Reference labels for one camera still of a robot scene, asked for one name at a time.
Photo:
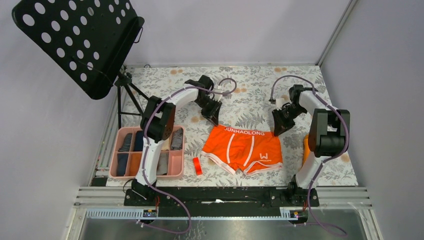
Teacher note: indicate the blue rolled cloth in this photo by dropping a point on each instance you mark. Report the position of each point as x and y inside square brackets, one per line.
[122, 160]

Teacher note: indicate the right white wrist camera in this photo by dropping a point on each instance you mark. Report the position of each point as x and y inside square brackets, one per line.
[279, 102]

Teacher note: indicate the grey rolled cloth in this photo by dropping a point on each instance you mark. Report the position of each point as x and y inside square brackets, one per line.
[162, 166]

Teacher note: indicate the grey striped underwear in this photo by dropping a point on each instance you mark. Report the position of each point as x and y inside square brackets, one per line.
[177, 139]

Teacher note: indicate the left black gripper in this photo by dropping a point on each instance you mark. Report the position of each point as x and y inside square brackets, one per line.
[213, 113]

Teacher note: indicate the small red block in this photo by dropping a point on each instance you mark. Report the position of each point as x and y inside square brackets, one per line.
[197, 166]

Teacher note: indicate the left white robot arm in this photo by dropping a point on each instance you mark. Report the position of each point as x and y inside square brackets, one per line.
[157, 124]

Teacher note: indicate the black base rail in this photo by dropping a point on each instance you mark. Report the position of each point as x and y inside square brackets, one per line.
[250, 201]

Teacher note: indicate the striped dark rolled cloth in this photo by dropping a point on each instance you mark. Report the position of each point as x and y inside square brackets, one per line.
[126, 145]

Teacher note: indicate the navy rolled cloth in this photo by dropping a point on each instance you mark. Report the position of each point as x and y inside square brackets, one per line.
[139, 141]

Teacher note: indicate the pink divided storage tray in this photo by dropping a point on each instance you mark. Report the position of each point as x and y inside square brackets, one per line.
[175, 161]

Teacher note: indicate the black perforated music stand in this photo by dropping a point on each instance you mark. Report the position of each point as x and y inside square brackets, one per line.
[88, 39]

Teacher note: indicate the orange underwear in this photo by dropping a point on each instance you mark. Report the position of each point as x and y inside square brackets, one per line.
[251, 151]

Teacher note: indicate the floral tablecloth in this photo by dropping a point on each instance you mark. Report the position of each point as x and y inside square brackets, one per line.
[247, 107]

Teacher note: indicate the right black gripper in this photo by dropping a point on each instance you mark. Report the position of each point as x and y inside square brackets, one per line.
[280, 125]

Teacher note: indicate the orange rolled cloth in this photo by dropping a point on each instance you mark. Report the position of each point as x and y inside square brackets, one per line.
[134, 163]

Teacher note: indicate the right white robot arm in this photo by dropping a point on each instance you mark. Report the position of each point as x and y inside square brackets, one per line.
[328, 136]

